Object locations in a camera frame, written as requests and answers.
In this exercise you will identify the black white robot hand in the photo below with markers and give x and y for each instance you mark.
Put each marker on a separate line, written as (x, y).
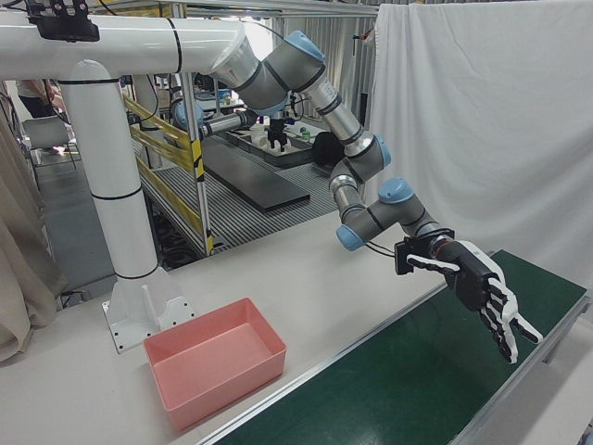
(472, 278)

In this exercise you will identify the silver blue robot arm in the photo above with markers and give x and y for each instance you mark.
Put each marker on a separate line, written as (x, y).
(333, 111)

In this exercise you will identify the background silver blue robot arm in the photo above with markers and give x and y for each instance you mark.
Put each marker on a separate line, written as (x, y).
(222, 124)

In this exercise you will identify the small green object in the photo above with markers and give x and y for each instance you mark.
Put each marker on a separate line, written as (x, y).
(304, 134)

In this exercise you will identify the pink plastic basket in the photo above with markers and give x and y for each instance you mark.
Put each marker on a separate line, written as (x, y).
(218, 357)

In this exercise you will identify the green conveyor belt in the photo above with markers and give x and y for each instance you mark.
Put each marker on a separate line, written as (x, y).
(417, 371)

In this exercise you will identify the white cloth curtain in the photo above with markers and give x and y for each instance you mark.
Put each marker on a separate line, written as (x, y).
(486, 116)

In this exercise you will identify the black round seat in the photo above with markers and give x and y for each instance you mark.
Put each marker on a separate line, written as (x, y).
(326, 148)

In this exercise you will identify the grey tray table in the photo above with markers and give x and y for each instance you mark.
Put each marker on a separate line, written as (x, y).
(287, 156)

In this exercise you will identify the background black gripper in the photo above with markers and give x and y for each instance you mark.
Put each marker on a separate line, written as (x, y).
(276, 134)

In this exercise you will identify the black flat bench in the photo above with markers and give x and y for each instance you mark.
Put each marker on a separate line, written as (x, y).
(250, 178)

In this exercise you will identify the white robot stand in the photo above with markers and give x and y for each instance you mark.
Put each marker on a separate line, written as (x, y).
(111, 185)

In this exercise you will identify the white chair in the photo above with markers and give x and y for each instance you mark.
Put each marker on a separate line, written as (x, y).
(46, 134)

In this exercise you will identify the beige cloth curtain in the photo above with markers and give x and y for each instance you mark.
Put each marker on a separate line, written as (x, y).
(18, 255)

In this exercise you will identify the person in background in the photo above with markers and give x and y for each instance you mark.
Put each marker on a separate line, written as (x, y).
(34, 95)

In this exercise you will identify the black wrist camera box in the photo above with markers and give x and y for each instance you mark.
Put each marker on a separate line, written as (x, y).
(402, 259)

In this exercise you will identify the aluminium post with striped tape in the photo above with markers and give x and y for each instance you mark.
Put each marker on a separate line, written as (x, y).
(201, 194)

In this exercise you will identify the yellow guard rail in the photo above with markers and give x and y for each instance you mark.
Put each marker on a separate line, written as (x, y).
(162, 134)

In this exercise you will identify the black camera on stand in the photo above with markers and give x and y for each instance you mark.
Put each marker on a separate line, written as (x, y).
(65, 28)

